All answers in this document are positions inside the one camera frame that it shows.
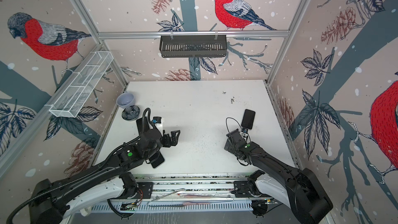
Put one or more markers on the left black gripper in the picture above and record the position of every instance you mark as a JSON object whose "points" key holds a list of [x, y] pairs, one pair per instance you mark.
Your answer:
{"points": [[174, 141]]}

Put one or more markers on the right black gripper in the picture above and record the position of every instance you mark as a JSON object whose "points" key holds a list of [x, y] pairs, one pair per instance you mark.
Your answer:
{"points": [[229, 146]]}

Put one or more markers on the black phone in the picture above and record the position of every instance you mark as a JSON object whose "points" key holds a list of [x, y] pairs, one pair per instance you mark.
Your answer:
{"points": [[248, 119], [156, 160]]}

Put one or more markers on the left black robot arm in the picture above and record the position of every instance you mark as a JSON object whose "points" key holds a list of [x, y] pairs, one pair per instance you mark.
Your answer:
{"points": [[53, 202]]}

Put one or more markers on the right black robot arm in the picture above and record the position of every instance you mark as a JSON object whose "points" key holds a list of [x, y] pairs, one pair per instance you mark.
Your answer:
{"points": [[300, 190]]}

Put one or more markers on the dark grey flower dish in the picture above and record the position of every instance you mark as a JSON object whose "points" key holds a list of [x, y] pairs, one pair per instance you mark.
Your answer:
{"points": [[131, 113]]}

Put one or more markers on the lavender bowl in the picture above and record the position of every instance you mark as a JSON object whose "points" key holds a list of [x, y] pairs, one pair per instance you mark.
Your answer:
{"points": [[125, 100]]}

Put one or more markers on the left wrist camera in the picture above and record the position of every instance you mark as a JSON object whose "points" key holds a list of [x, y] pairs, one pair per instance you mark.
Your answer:
{"points": [[158, 122]]}

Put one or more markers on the aluminium front rail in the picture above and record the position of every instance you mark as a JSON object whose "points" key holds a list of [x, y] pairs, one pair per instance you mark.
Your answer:
{"points": [[186, 194]]}

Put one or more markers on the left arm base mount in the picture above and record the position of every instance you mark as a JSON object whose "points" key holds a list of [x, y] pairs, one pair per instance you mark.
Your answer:
{"points": [[140, 190]]}

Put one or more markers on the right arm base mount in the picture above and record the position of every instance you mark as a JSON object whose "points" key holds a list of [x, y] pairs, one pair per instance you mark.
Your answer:
{"points": [[247, 189]]}

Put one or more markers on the black wire wall basket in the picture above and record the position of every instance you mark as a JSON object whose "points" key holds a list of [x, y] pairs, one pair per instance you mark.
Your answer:
{"points": [[193, 46]]}

